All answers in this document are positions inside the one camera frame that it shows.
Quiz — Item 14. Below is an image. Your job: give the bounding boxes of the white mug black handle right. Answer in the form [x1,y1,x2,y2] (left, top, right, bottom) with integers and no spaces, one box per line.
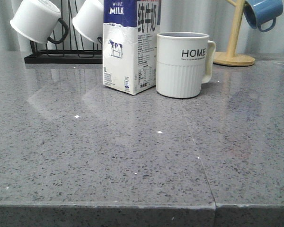
[72,0,104,43]

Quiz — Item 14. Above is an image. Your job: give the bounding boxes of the black wire mug rack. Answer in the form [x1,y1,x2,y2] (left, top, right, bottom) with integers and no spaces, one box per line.
[24,0,103,64]

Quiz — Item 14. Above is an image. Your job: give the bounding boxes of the white mug black handle left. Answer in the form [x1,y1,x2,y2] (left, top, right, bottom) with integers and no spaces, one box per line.
[10,0,69,44]

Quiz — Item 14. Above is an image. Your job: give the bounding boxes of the wooden mug tree stand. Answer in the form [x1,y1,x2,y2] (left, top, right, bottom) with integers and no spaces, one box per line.
[213,0,255,67]

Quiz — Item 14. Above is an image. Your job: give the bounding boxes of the white blue milk carton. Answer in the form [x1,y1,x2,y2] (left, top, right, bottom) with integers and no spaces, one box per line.
[102,0,161,95]

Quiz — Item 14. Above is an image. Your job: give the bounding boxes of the blue enamel mug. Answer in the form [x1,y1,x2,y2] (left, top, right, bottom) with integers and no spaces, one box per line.
[243,0,284,33]

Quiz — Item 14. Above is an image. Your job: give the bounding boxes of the white HOME mug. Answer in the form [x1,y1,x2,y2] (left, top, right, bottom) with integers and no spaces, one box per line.
[156,32,216,98]

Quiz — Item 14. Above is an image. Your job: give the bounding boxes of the white mug black handle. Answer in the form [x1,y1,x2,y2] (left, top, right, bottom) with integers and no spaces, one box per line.
[72,0,104,43]
[10,0,69,44]

